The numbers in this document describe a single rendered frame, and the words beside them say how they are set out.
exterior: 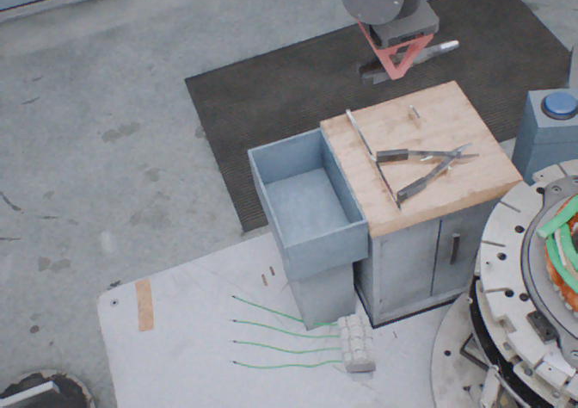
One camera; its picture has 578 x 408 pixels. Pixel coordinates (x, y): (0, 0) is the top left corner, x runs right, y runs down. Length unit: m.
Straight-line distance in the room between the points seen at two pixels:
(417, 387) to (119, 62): 2.03
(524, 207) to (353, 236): 0.20
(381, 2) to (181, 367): 0.66
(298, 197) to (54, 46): 2.11
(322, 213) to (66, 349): 1.28
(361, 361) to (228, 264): 0.29
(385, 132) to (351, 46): 1.73
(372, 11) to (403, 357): 0.57
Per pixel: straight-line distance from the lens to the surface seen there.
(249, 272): 1.16
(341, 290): 1.03
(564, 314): 0.78
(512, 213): 0.84
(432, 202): 0.88
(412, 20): 0.77
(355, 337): 1.05
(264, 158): 0.96
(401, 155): 0.89
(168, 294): 1.17
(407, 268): 0.99
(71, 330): 2.14
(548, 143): 1.05
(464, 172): 0.91
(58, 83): 2.82
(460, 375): 1.06
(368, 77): 0.83
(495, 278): 0.79
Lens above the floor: 1.77
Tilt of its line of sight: 53 degrees down
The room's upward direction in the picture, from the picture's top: 10 degrees counter-clockwise
